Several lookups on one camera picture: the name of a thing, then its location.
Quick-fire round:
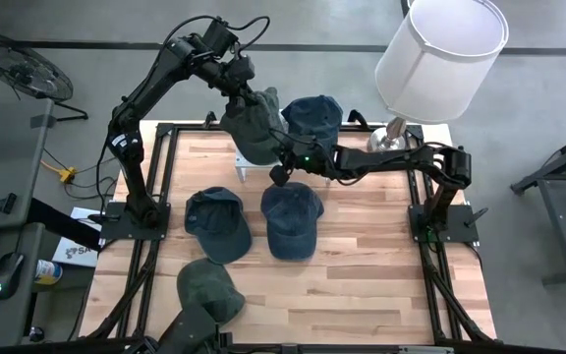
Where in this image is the black computer mouse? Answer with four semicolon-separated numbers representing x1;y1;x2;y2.
0;251;27;301

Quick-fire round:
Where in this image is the black floor fan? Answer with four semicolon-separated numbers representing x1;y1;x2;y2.
0;31;90;122

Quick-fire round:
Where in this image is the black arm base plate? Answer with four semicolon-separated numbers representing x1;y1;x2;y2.
99;201;171;242
408;204;481;245

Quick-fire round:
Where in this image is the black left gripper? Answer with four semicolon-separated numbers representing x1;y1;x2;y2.
211;52;260;119

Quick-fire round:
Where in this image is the silver metal bracket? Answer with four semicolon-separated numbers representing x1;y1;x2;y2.
398;345;456;354

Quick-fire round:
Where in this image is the white blue can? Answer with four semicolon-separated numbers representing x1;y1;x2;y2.
34;259;63;286

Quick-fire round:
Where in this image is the black bar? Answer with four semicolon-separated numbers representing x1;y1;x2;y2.
27;196;107;252

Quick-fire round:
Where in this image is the black aluminium table frame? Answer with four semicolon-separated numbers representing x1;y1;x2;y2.
81;120;498;345

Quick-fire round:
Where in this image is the green baseball cap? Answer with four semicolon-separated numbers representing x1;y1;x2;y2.
176;258;247;325
219;87;287;167

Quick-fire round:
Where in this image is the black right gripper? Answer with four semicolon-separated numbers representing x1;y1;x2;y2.
272;142;341;179

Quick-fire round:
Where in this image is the silver lamp base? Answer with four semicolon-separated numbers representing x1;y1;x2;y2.
367;116;408;154

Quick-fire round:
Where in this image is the white perforated metal shelf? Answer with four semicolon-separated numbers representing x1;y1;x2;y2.
234;117;337;186

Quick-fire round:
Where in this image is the white lamp shade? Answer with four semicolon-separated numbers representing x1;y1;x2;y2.
373;0;510;125

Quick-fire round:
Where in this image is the white printed cardboard box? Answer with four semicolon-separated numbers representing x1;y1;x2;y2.
51;206;105;269

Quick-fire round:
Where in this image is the blue denim baseball cap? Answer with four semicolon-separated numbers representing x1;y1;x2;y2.
259;181;325;261
183;186;254;266
281;94;344;166

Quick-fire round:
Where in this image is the yellow power plug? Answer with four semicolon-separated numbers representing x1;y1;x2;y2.
40;159;78;185

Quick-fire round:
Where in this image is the black wedge stand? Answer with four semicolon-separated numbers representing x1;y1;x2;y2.
0;192;19;215

